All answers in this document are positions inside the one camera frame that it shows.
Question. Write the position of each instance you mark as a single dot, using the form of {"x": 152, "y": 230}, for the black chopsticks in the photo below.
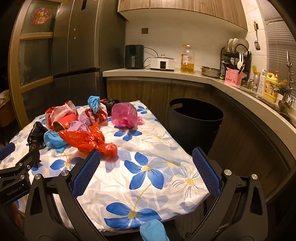
{"x": 242, "y": 68}

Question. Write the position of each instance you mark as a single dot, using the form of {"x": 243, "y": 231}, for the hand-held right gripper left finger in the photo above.
{"x": 86, "y": 171}

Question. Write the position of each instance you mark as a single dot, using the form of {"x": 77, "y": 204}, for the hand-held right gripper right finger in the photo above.
{"x": 205, "y": 171}

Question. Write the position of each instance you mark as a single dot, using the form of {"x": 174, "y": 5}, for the metal faucet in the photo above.
{"x": 288, "y": 60}

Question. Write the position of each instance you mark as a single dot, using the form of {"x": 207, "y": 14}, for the sink caddy with sponge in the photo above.
{"x": 283, "y": 85}

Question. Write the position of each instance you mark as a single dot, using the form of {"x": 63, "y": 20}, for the pink plastic bag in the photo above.
{"x": 124, "y": 113}

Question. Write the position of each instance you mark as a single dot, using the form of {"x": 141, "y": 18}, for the black trash bin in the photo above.
{"x": 192, "y": 129}

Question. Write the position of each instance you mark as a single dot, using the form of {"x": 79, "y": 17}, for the black plastic bag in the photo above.
{"x": 111, "y": 103}
{"x": 37, "y": 134}

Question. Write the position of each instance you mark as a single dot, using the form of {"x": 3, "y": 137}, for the red paper cup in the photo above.
{"x": 67, "y": 121}

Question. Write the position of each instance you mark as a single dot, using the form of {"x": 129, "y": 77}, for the green beer can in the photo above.
{"x": 256, "y": 84}

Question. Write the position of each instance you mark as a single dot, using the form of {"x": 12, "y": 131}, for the dark wall outlet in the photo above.
{"x": 144, "y": 31}

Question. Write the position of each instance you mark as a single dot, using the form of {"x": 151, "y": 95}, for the dark grey refrigerator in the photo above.
{"x": 78, "y": 46}

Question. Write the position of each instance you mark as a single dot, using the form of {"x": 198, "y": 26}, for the wooden wall cabinet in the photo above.
{"x": 185, "y": 9}

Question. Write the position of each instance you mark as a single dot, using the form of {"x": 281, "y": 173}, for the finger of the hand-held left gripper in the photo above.
{"x": 30, "y": 158}
{"x": 7, "y": 149}

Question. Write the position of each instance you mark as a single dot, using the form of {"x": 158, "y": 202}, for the metal cup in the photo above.
{"x": 285, "y": 116}

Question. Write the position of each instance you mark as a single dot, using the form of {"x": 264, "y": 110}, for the purple plastic bag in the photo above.
{"x": 82, "y": 121}

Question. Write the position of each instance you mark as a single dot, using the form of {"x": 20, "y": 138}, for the pink utensil holder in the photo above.
{"x": 233, "y": 77}

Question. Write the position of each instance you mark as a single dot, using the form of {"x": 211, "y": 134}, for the blue crumpled bag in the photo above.
{"x": 93, "y": 103}

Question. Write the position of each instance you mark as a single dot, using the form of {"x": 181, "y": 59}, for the white plastic bottle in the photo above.
{"x": 261, "y": 83}

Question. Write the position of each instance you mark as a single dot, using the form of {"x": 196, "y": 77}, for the cooking oil bottle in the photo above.
{"x": 187, "y": 62}

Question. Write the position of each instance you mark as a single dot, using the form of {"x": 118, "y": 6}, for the metal bowl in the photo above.
{"x": 210, "y": 71}

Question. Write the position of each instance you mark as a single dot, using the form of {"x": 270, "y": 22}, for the white rice cooker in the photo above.
{"x": 161, "y": 63}

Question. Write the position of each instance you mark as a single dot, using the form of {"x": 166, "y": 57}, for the blue rubber glove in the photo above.
{"x": 151, "y": 229}
{"x": 52, "y": 139}

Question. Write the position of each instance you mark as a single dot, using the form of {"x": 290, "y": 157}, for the black air fryer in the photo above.
{"x": 134, "y": 56}

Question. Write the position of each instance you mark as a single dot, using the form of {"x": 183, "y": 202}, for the white plate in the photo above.
{"x": 234, "y": 44}
{"x": 242, "y": 44}
{"x": 230, "y": 45}

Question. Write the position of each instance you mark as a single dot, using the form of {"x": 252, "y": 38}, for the grey window blinds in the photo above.
{"x": 277, "y": 41}

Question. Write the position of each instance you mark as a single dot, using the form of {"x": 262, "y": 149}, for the white rice paddle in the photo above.
{"x": 240, "y": 62}

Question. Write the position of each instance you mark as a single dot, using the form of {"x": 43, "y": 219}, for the wooden framed glass door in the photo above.
{"x": 13, "y": 69}

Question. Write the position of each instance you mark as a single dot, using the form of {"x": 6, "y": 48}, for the black dish rack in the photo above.
{"x": 248, "y": 60}

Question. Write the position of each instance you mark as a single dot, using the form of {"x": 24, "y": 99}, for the red flower door decoration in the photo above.
{"x": 41, "y": 16}

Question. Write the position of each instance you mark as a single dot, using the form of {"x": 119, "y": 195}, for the yellow detergent bottle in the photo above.
{"x": 271, "y": 89}

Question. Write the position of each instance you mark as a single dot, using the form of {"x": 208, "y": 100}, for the metal slotted spatula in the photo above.
{"x": 257, "y": 45}

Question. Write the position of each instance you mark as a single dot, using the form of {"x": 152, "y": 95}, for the red and white plastic bag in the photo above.
{"x": 57, "y": 111}

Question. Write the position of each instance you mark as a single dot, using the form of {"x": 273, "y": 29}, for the blue floral tablecloth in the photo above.
{"x": 138, "y": 148}

